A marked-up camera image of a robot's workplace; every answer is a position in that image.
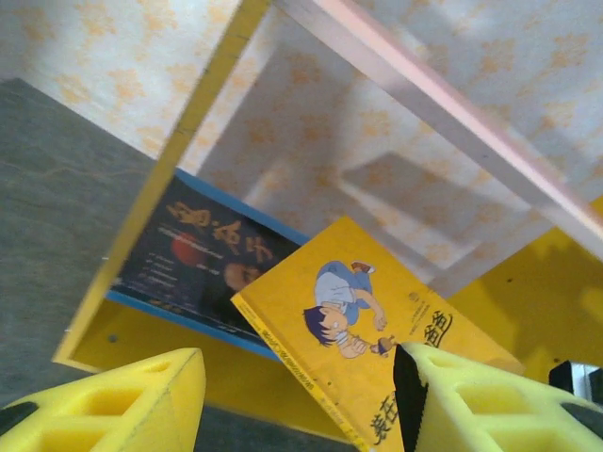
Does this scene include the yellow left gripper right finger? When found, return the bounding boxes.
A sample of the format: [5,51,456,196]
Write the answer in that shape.
[393,341,603,452]

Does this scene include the yellow pink blue bookshelf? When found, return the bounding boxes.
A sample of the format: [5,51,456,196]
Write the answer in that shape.
[51,0,603,444]

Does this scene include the yellow cartoon cover book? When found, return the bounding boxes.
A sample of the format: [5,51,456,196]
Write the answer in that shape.
[230,216,527,448]

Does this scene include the dark blue gold-title book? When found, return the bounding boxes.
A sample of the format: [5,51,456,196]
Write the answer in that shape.
[106,171,307,362]

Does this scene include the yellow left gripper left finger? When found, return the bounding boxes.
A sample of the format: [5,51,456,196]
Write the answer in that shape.
[0,347,207,452]

